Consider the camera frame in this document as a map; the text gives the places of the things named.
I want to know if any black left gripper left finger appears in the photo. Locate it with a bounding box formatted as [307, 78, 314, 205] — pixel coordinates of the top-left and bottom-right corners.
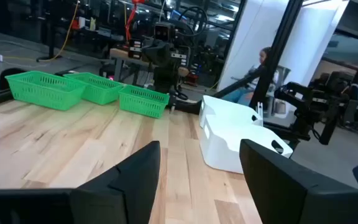
[70, 140, 162, 224]

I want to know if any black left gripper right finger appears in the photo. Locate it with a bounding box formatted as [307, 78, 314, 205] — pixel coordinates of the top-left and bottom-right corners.
[239, 139, 318, 224]

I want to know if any white plastic bin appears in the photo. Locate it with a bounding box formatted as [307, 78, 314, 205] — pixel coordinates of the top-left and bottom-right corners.
[198, 95, 264, 128]
[199, 114, 294, 175]

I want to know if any green plastic slotted basket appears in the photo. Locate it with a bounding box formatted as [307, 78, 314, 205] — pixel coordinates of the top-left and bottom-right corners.
[118, 84, 171, 119]
[63, 72, 126, 106]
[4, 70, 88, 111]

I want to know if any wooden background desk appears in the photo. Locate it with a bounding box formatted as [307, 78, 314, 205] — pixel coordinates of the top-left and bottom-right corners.
[109, 47, 155, 86]

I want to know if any person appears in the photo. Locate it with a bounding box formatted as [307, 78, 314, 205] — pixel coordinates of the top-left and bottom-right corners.
[221, 46, 281, 106]

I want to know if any black chair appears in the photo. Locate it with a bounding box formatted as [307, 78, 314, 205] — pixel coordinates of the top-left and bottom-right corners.
[0, 67, 27, 91]

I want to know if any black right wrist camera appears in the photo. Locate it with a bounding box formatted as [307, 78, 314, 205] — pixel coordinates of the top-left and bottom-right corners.
[154, 22, 176, 41]

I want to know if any red hanging cable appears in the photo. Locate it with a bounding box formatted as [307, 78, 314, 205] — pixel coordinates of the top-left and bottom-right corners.
[124, 0, 146, 45]

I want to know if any yellow hanging cable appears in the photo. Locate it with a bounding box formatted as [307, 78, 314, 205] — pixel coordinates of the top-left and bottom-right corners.
[0, 0, 81, 63]

